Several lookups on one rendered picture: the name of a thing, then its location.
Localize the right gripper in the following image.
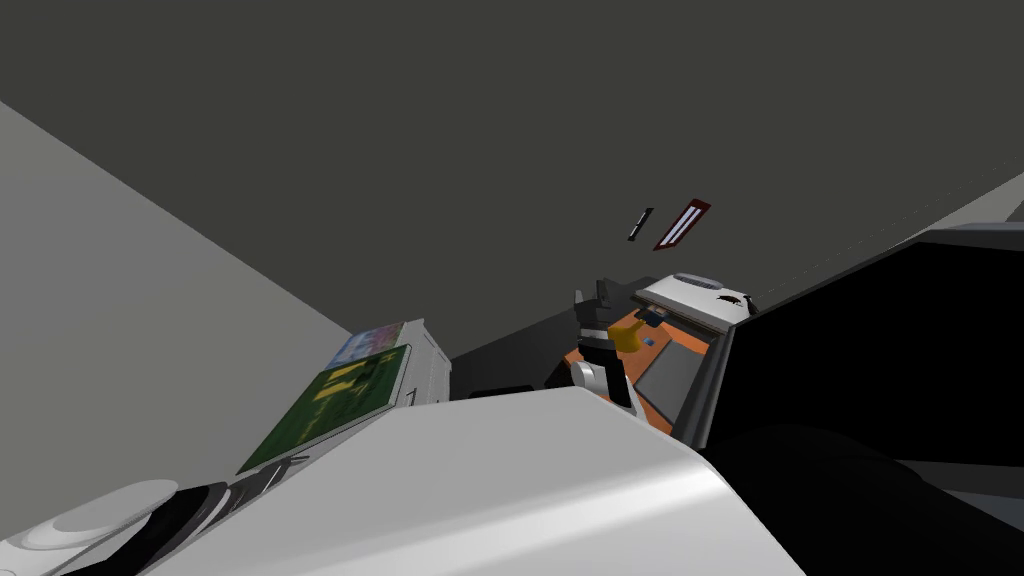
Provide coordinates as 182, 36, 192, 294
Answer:
573, 278, 617, 330

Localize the yellow bottle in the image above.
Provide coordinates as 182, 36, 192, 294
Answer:
606, 317, 648, 355

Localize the white appliance with grille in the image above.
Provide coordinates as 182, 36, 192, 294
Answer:
634, 272, 759, 336

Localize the grey mat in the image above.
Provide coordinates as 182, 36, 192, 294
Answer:
633, 339, 707, 427

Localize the white cabinet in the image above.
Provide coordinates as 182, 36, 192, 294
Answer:
390, 318, 454, 411

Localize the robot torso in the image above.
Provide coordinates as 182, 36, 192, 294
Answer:
148, 387, 806, 576

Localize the colourful picture board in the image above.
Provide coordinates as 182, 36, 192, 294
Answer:
326, 321, 406, 371

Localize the large black cabinet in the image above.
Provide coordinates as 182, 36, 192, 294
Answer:
670, 222, 1024, 576

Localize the green picture board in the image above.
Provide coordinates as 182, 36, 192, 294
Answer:
236, 343, 413, 475

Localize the red framed wall picture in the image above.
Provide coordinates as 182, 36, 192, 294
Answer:
652, 198, 713, 253

